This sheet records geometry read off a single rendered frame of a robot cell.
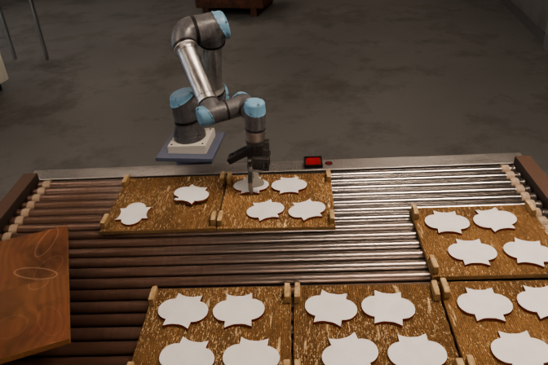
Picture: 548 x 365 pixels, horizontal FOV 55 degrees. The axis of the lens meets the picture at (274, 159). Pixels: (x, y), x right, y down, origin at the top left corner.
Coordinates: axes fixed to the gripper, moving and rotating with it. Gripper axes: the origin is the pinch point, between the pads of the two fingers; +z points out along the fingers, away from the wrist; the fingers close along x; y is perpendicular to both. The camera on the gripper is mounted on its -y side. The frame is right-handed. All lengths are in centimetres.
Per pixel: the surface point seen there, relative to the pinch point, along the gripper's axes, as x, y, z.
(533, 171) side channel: 4, 107, -6
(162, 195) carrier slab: -4.7, -33.7, 2.8
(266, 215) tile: -20.0, 7.0, -0.4
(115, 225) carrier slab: -23, -47, 3
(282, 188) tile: -2.9, 12.2, -0.7
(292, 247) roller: -34.1, 16.5, 2.0
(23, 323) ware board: -77, -52, -7
